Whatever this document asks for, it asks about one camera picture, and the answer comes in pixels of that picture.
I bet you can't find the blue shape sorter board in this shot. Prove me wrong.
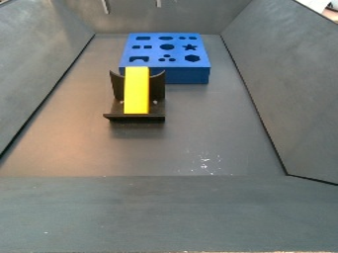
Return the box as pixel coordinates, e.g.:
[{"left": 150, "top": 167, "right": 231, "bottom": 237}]
[{"left": 118, "top": 33, "right": 211, "bottom": 84}]

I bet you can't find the black curved fixture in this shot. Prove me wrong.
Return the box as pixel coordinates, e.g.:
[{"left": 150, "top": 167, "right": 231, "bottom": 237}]
[{"left": 102, "top": 69, "right": 165, "bottom": 122}]

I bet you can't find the yellow arch block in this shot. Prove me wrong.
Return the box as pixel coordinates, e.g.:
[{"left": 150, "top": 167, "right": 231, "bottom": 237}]
[{"left": 124, "top": 66, "right": 149, "bottom": 115}]

